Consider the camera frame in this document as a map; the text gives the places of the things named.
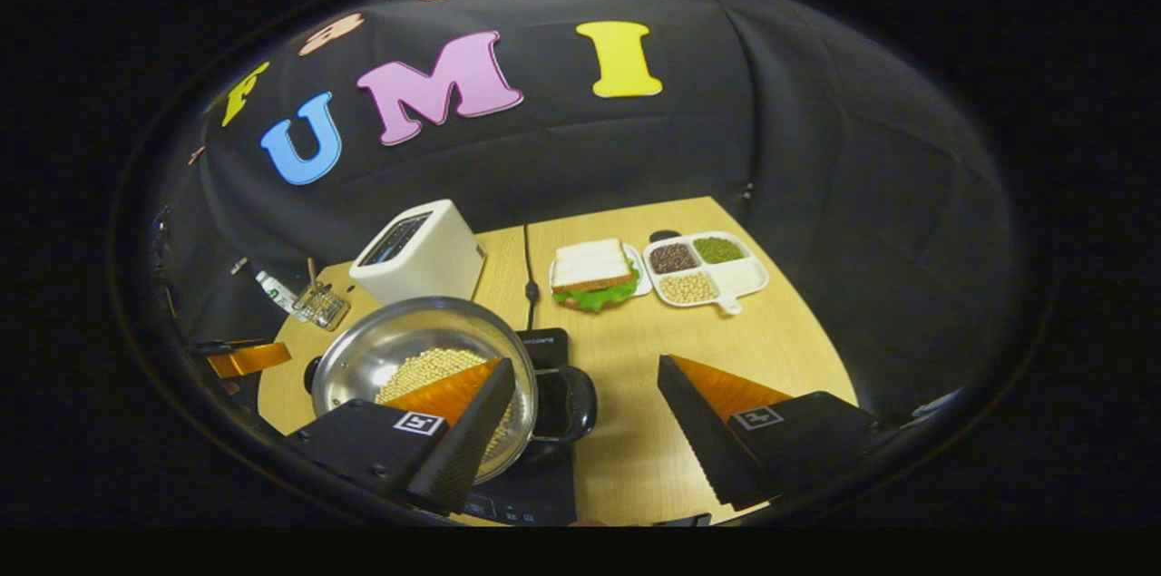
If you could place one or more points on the small white plate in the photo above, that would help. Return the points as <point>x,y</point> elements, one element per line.
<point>643,272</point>

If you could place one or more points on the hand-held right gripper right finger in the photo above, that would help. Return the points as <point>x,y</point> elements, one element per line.
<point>694,431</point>

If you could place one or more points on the white divided dish with beans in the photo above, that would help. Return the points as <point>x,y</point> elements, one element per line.
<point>739,277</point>

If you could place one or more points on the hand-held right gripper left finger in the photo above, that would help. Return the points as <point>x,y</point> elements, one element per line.
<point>472,440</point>

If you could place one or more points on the black induction cooktop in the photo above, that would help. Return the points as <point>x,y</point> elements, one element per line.
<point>535,494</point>

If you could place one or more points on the white toaster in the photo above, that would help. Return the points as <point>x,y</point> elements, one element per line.
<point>435,258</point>

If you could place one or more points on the white drink bottle green label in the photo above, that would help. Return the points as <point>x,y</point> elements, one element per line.
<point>277,292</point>

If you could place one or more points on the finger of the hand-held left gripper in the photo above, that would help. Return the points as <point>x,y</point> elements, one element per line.
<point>249,360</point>

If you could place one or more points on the pile of yellow soybeans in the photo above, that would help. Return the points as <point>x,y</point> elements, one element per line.
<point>426,367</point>

